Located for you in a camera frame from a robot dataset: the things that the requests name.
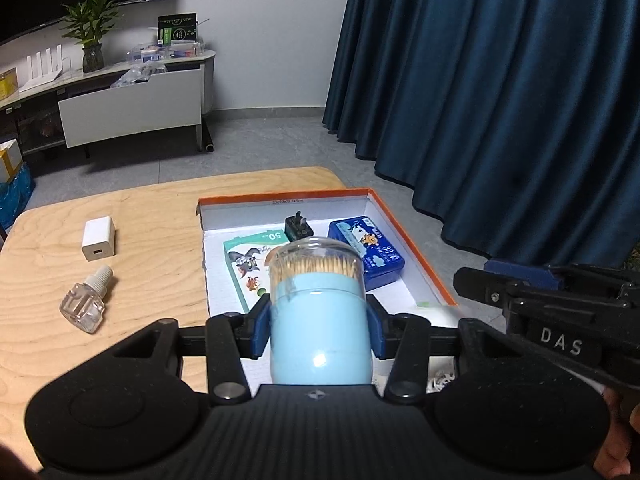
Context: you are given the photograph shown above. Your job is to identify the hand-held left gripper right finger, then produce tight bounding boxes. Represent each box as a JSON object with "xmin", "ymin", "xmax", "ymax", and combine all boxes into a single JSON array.
[{"xmin": 366, "ymin": 294, "xmax": 521, "ymax": 405}]

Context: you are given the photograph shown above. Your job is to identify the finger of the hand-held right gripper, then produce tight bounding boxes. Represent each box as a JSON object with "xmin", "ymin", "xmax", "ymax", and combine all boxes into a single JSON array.
[
  {"xmin": 484, "ymin": 258, "xmax": 640, "ymax": 301},
  {"xmin": 452, "ymin": 266, "xmax": 531, "ymax": 311}
]

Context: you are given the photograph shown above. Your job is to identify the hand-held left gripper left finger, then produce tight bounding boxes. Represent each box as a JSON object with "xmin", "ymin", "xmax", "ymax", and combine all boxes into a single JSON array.
[{"xmin": 112, "ymin": 294, "xmax": 274, "ymax": 407}]

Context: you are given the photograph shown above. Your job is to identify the light blue toothpick holder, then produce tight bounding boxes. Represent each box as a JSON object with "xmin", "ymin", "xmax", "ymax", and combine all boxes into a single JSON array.
[{"xmin": 264, "ymin": 236, "xmax": 377, "ymax": 387}]

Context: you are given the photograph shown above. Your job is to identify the orange-edged cardboard box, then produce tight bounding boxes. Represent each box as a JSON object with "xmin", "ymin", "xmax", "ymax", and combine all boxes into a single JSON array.
[{"xmin": 196, "ymin": 187, "xmax": 461, "ymax": 397}]

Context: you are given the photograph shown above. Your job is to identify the person's right hand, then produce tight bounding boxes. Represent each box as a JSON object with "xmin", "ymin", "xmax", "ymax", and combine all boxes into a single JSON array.
[{"xmin": 592, "ymin": 387, "xmax": 640, "ymax": 480}]

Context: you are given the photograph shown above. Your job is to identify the green bandage box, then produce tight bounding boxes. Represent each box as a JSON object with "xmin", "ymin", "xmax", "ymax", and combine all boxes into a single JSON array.
[{"xmin": 222, "ymin": 230, "xmax": 293, "ymax": 313}]

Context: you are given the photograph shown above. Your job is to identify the blue cartoon tin box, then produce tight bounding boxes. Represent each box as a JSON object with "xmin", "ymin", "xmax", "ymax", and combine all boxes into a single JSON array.
[{"xmin": 327, "ymin": 215, "xmax": 405, "ymax": 292}]

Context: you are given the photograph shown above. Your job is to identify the black charger plug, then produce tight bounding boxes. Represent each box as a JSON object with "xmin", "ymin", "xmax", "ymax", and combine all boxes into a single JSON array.
[{"xmin": 284, "ymin": 214, "xmax": 315, "ymax": 242}]

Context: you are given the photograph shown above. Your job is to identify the dark blue curtain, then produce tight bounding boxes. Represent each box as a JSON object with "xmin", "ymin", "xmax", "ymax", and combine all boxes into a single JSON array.
[{"xmin": 322, "ymin": 0, "xmax": 640, "ymax": 286}]

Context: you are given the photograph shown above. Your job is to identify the clear glass liquid bottle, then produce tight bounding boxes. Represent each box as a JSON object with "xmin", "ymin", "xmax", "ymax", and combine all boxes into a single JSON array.
[{"xmin": 59, "ymin": 266, "xmax": 115, "ymax": 335}]

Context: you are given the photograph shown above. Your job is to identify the white charger cube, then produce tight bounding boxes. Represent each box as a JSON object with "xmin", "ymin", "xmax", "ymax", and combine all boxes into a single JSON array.
[{"xmin": 81, "ymin": 216, "xmax": 117, "ymax": 262}]

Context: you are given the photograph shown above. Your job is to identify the white television cabinet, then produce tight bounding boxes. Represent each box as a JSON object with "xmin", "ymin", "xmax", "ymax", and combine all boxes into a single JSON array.
[{"xmin": 0, "ymin": 49, "xmax": 217, "ymax": 159}]

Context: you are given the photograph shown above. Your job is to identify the blue plastic bag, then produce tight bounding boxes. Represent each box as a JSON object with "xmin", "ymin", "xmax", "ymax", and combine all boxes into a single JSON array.
[{"xmin": 0, "ymin": 167, "xmax": 36, "ymax": 231}]

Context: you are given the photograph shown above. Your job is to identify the clear crumpled plastic bag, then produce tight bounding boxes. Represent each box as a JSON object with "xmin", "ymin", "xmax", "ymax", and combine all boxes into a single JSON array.
[{"xmin": 110, "ymin": 63, "xmax": 166, "ymax": 89}]

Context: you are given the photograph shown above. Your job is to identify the clear plastic storage boxes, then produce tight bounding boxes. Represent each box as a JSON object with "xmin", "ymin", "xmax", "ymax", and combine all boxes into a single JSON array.
[{"xmin": 127, "ymin": 40, "xmax": 207, "ymax": 64}]

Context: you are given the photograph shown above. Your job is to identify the white yellow cardboard box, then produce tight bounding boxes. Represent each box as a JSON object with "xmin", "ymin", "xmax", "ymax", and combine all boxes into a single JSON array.
[{"xmin": 0, "ymin": 139, "xmax": 24, "ymax": 184}]

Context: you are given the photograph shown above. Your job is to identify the black green box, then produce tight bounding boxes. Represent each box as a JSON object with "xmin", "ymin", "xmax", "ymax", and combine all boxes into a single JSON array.
[{"xmin": 158, "ymin": 12, "xmax": 200, "ymax": 45}]

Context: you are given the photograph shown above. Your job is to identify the dark glass vase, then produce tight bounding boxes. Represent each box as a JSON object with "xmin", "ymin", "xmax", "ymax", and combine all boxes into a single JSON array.
[{"xmin": 81, "ymin": 44, "xmax": 105, "ymax": 74}]

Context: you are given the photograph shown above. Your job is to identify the white antenna router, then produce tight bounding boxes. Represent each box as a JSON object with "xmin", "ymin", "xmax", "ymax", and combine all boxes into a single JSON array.
[{"xmin": 18, "ymin": 46, "xmax": 66, "ymax": 92}]

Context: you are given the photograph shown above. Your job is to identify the green houseplant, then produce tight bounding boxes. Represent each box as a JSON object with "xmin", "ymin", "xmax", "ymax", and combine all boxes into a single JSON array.
[{"xmin": 60, "ymin": 0, "xmax": 132, "ymax": 49}]

